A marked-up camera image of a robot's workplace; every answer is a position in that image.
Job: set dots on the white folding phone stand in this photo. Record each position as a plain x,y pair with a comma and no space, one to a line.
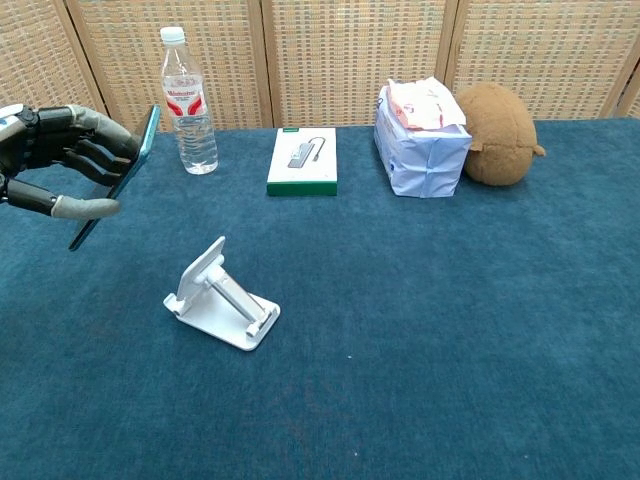
230,310

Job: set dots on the black smartphone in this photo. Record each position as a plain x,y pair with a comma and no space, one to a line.
147,140

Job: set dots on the clear plastic water bottle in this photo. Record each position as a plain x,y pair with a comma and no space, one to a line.
192,130

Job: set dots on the blue felt table mat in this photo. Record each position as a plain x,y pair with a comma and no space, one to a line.
400,325

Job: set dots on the white green USB hub box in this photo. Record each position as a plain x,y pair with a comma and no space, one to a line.
302,160

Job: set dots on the white tissue pack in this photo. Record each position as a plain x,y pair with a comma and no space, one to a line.
425,155

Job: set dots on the brown plush toy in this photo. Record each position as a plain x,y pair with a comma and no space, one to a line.
500,135

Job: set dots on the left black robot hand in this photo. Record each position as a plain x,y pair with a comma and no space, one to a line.
50,135

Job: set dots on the woven bamboo folding screen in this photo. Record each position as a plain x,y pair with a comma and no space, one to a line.
350,55

